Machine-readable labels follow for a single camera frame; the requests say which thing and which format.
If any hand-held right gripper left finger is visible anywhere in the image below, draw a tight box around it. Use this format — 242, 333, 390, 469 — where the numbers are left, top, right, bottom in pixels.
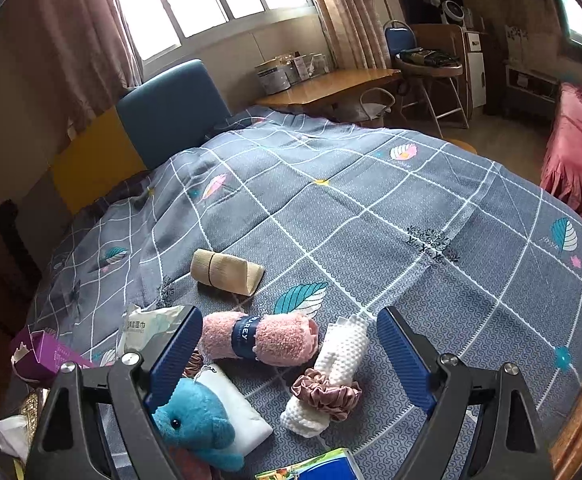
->
25, 304, 204, 480

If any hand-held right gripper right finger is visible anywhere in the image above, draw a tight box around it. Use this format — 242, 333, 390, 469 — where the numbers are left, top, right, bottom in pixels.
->
376, 306, 556, 480

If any beige elastic bandage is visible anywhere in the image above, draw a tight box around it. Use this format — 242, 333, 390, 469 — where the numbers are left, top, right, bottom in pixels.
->
191, 248, 266, 296

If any brown scrunchie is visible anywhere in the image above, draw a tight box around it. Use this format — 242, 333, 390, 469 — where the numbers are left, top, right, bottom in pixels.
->
185, 350, 206, 378

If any white wet wipes packet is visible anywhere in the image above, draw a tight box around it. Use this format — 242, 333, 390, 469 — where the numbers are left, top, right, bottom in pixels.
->
116, 304, 192, 366

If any blue plush toy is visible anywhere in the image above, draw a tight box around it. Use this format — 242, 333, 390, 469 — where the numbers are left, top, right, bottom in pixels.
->
152, 377, 246, 472

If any white knitted rolled cloth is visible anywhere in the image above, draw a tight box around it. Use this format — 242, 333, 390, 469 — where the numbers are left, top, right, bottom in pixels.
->
280, 316, 370, 435

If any white fabric pouch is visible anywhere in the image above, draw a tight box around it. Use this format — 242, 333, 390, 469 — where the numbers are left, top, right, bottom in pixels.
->
191, 364, 273, 456

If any pink satin scrunchie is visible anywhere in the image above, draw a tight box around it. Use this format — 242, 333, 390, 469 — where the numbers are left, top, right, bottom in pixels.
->
291, 368, 362, 423

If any pink rolled towel blue band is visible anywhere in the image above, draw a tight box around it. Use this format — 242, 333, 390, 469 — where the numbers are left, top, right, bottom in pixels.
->
201, 311, 319, 365

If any purple cardboard box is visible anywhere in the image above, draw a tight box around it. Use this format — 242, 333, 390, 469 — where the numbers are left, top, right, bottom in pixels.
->
11, 327, 96, 386

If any blue green tissue packet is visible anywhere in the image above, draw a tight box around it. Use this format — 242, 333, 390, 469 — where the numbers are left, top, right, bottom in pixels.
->
255, 448, 356, 480

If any grey checked leaf-print quilt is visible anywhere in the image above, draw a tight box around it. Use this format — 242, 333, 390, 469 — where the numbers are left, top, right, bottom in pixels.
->
25, 107, 582, 480

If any gold woven mat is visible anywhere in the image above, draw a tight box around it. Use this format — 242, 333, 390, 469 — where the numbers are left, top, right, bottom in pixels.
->
18, 391, 46, 426

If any white crumpled tissue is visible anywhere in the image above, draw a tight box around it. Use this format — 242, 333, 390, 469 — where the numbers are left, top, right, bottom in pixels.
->
0, 415, 36, 461

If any grey yellow blue headboard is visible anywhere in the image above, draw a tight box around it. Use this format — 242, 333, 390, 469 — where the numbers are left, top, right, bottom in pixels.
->
16, 58, 232, 241

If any pink ruffled bedding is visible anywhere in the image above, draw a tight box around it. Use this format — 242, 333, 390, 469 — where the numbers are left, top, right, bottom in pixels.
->
540, 82, 582, 231

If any wooden desk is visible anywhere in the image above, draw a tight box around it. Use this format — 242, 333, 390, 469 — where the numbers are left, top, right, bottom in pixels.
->
256, 67, 404, 111

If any white small cabinet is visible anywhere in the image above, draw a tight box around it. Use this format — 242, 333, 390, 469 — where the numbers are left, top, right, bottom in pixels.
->
463, 30, 489, 108

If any dark bag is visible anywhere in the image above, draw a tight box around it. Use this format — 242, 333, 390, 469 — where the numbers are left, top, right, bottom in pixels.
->
396, 47, 462, 67

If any low white shelf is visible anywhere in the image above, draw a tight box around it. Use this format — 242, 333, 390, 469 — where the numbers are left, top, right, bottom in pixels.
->
503, 60, 559, 111

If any blue folding chair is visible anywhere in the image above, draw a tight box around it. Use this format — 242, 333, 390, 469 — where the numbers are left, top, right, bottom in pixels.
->
383, 19, 472, 136

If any beige patterned curtain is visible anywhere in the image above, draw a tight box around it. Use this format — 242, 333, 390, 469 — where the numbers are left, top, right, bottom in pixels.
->
296, 0, 402, 71
36, 0, 144, 86

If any white round fan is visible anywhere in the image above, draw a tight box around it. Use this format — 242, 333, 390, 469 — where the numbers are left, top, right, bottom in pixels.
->
441, 0, 464, 25

